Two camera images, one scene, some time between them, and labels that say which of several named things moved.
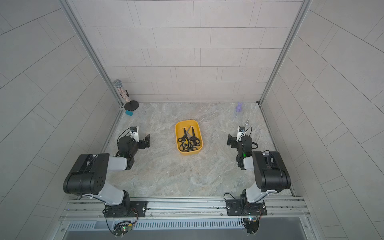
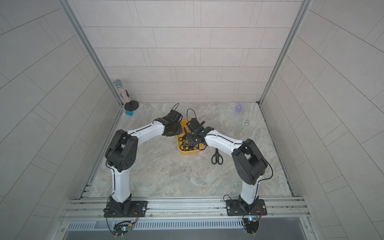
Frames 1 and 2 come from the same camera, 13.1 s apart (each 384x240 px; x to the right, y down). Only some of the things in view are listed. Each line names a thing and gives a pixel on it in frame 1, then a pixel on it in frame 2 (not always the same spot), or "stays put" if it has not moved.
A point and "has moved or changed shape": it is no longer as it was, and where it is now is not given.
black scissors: x=194 y=140 has moved or changed shape
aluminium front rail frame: x=93 y=209 stays put
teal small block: x=129 y=113 stays put
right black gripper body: x=235 y=144 to x=193 y=137
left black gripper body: x=141 y=145 to x=176 y=130
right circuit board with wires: x=252 y=224 stays put
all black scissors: x=182 y=139 to x=217 y=157
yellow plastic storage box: x=189 y=136 stays put
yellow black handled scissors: x=187 y=146 stays put
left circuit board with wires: x=122 y=228 stays put
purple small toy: x=238 y=108 stays put
